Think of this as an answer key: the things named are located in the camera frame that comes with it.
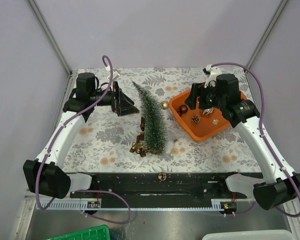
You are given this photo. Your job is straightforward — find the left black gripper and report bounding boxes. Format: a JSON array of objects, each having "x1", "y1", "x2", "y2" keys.
[{"x1": 90, "y1": 81, "x2": 140, "y2": 116}]

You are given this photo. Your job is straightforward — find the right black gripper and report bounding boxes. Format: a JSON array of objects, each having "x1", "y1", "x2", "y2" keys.
[{"x1": 184, "y1": 81, "x2": 226, "y2": 110}]

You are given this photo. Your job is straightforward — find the orange plastic bin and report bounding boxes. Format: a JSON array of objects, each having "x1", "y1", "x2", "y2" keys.
[{"x1": 168, "y1": 88, "x2": 248, "y2": 143}]

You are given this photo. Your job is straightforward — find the gold glitter ball ornament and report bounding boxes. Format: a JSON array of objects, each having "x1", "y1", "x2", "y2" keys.
[{"x1": 160, "y1": 101, "x2": 169, "y2": 110}]

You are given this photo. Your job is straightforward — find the small green christmas tree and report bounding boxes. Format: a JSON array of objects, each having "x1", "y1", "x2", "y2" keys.
[{"x1": 132, "y1": 81, "x2": 168, "y2": 155}]

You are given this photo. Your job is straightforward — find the brown leaf decoration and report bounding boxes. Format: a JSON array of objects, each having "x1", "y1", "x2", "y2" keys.
[{"x1": 129, "y1": 117, "x2": 148, "y2": 158}]

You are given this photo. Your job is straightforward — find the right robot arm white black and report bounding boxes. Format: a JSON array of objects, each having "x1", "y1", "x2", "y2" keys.
[{"x1": 185, "y1": 73, "x2": 300, "y2": 217}]

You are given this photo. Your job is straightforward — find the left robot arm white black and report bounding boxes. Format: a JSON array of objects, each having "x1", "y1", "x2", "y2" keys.
[{"x1": 23, "y1": 72, "x2": 139, "y2": 199}]

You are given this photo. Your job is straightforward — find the gold striped bauble ornament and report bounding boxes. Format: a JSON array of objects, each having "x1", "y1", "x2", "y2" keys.
[{"x1": 201, "y1": 107, "x2": 215, "y2": 117}]

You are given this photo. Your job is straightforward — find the frosted pine cone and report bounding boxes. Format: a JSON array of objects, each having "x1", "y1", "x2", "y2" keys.
[
  {"x1": 158, "y1": 172, "x2": 167, "y2": 182},
  {"x1": 191, "y1": 114, "x2": 201, "y2": 124}
]

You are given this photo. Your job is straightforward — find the gold leaf sequin ornament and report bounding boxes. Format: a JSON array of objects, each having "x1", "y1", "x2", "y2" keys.
[{"x1": 212, "y1": 119, "x2": 219, "y2": 125}]

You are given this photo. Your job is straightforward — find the floral patterned table mat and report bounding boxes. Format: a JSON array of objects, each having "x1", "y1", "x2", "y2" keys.
[{"x1": 63, "y1": 67, "x2": 260, "y2": 173}]

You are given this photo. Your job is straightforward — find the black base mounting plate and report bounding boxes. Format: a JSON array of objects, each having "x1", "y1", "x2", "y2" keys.
[{"x1": 69, "y1": 171, "x2": 248, "y2": 210}]

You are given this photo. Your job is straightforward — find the green plastic crate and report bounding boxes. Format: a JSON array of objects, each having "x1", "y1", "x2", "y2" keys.
[{"x1": 48, "y1": 225, "x2": 111, "y2": 240}]

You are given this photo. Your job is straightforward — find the white plastic container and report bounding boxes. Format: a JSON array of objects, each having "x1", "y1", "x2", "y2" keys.
[{"x1": 202, "y1": 229, "x2": 295, "y2": 240}]

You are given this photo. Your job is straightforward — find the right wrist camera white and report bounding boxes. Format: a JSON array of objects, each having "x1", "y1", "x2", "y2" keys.
[{"x1": 203, "y1": 64, "x2": 222, "y2": 88}]

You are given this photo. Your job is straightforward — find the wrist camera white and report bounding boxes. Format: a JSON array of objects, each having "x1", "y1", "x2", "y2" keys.
[
  {"x1": 203, "y1": 64, "x2": 222, "y2": 88},
  {"x1": 108, "y1": 69, "x2": 121, "y2": 89}
]

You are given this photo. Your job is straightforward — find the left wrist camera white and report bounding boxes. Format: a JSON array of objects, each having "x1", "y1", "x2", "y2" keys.
[{"x1": 108, "y1": 69, "x2": 121, "y2": 89}]

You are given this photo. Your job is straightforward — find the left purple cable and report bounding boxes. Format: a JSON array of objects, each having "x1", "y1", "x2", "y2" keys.
[{"x1": 34, "y1": 55, "x2": 132, "y2": 224}]

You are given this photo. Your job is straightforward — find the purple cable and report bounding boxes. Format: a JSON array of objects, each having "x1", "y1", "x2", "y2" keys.
[
  {"x1": 34, "y1": 55, "x2": 132, "y2": 224},
  {"x1": 202, "y1": 62, "x2": 300, "y2": 219}
]

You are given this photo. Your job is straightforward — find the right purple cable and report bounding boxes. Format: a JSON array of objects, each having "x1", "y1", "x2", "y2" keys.
[{"x1": 202, "y1": 62, "x2": 300, "y2": 219}]

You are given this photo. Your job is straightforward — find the white slotted cable duct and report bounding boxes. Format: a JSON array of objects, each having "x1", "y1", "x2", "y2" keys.
[{"x1": 47, "y1": 199, "x2": 225, "y2": 212}]

